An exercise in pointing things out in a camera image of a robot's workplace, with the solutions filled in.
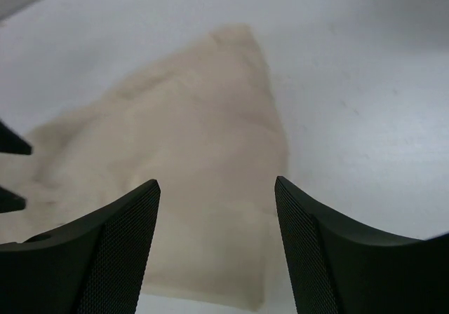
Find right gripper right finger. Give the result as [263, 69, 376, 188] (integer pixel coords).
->
[274, 177, 448, 313]

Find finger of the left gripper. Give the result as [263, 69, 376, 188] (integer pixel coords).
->
[0, 187, 26, 213]
[0, 121, 32, 155]

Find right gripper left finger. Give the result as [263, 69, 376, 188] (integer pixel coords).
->
[1, 179, 161, 313]

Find beige trousers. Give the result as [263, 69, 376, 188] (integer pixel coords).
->
[1, 25, 288, 310]

